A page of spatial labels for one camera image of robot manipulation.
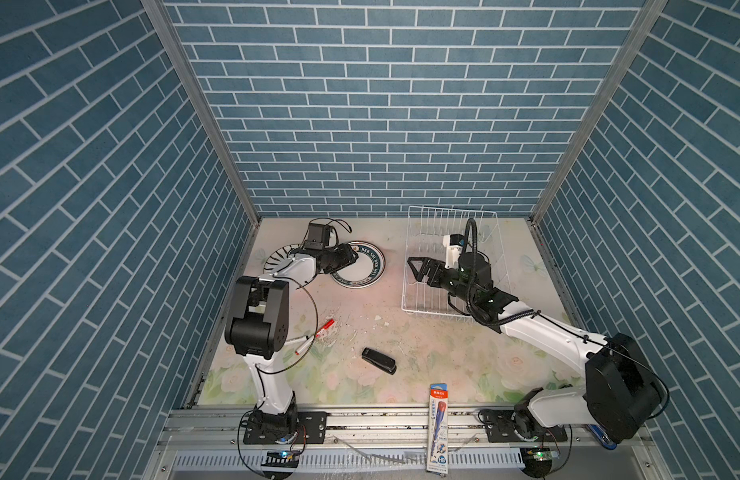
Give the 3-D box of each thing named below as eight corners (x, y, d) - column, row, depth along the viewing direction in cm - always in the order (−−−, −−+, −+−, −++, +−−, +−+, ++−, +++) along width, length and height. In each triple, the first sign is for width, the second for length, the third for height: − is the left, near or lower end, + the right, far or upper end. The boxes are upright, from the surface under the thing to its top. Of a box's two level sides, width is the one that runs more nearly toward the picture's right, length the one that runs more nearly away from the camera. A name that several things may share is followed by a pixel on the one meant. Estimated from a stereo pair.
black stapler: (362, 358, 87) (361, 352, 84) (367, 349, 89) (367, 343, 86) (393, 377, 84) (393, 372, 81) (398, 367, 86) (399, 362, 82)
